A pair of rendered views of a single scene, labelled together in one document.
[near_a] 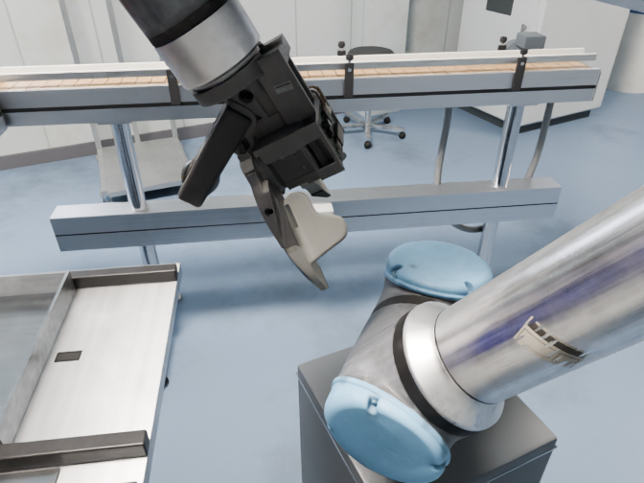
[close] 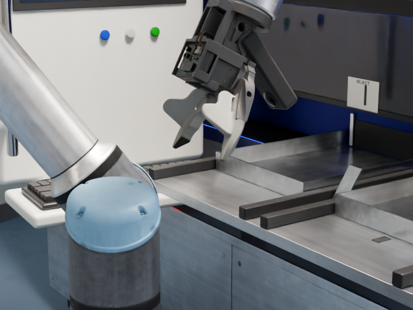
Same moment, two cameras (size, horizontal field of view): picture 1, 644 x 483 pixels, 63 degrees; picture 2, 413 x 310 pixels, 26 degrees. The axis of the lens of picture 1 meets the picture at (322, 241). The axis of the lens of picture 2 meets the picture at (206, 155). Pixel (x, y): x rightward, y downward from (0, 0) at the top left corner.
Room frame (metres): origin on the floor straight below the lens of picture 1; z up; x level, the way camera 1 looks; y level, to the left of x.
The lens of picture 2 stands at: (1.46, -0.52, 1.34)
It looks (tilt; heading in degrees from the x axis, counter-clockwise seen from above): 15 degrees down; 153
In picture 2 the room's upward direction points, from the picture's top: straight up
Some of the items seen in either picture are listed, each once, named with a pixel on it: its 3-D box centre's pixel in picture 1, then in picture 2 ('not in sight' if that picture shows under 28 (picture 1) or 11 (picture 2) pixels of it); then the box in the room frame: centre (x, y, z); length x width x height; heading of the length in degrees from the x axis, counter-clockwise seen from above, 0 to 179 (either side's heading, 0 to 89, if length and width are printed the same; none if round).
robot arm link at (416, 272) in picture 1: (431, 306); (114, 237); (0.45, -0.13, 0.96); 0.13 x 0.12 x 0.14; 157
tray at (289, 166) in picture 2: not in sight; (326, 162); (0.09, 0.46, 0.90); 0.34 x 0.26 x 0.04; 97
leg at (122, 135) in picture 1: (144, 232); not in sight; (1.38, 0.56, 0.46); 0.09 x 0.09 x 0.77; 7
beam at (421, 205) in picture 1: (317, 212); not in sight; (1.45, 0.01, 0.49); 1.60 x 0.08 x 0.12; 97
